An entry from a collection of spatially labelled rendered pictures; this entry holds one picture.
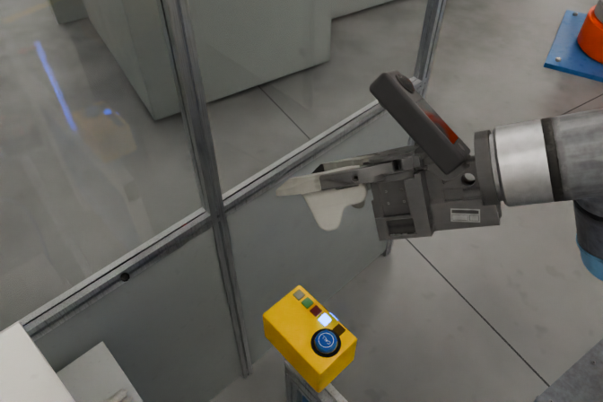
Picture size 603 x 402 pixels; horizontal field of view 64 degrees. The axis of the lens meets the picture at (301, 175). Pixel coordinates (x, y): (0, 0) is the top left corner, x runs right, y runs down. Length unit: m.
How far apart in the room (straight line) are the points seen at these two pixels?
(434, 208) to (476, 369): 1.74
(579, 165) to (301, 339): 0.63
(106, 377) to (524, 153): 1.00
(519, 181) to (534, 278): 2.08
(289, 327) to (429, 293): 1.42
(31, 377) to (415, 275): 1.86
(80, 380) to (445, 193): 0.95
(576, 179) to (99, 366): 1.04
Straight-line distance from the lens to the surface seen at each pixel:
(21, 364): 0.72
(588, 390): 1.11
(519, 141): 0.45
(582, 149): 0.45
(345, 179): 0.46
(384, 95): 0.47
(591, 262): 0.56
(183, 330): 1.51
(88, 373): 1.23
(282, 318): 0.95
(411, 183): 0.46
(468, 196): 0.48
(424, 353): 2.16
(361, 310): 2.20
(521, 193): 0.46
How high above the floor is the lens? 1.91
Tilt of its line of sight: 45 degrees down
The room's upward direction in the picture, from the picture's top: straight up
